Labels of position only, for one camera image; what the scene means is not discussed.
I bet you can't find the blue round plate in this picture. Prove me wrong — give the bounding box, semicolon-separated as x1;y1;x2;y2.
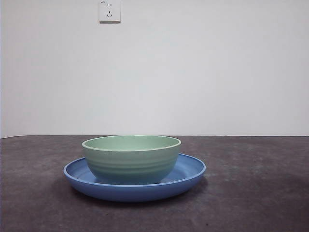
63;153;207;203

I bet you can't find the white wall socket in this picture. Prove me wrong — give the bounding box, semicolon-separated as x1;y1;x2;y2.
98;0;121;24

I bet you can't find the green ribbed bowl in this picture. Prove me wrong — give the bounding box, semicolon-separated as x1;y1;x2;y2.
81;135;182;186

